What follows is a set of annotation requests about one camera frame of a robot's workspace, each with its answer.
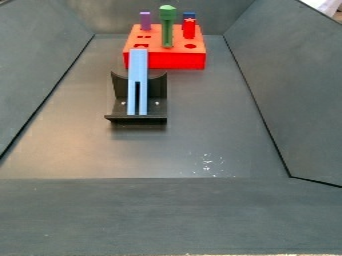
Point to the purple rectangular peg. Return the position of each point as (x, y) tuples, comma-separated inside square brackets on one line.
[(145, 20)]

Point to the dark blue peg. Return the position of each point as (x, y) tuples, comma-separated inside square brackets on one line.
[(189, 15)]

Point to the red shape-sorting board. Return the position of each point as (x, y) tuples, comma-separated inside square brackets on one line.
[(187, 54)]

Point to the black curved holder stand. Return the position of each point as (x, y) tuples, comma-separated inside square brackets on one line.
[(157, 101)]

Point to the red star peg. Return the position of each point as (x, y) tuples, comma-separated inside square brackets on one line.
[(189, 28)]

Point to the person in white shirt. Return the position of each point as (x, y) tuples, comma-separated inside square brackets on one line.
[(325, 6)]

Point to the green triangular peg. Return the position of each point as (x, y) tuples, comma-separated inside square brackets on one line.
[(167, 14)]

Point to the light blue double-square block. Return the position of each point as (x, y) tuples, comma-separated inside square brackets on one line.
[(138, 75)]

